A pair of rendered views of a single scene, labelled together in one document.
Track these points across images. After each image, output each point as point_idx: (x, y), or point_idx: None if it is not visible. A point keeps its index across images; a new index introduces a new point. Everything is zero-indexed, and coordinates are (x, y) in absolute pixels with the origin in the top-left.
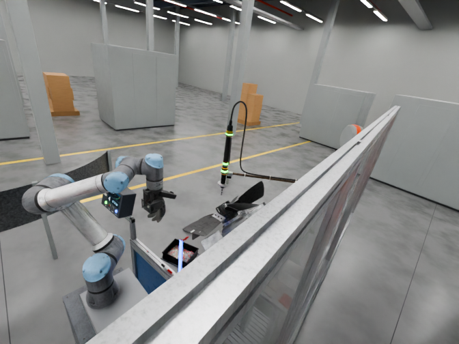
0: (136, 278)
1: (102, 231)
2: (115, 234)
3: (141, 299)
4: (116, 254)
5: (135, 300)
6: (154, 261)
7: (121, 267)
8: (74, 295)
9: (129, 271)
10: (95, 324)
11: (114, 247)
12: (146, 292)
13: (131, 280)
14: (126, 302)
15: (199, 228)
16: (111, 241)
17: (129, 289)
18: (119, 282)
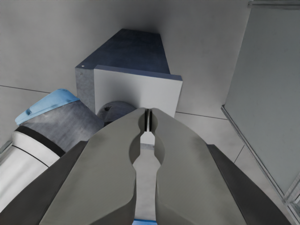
0: (130, 73)
1: (22, 174)
2: (22, 116)
3: (172, 92)
4: (93, 132)
5: (166, 98)
6: None
7: (77, 67)
8: None
9: (103, 73)
10: (154, 143)
11: (73, 136)
12: (168, 79)
13: (125, 81)
14: (158, 108)
15: None
16: (59, 147)
17: (139, 93)
18: (115, 96)
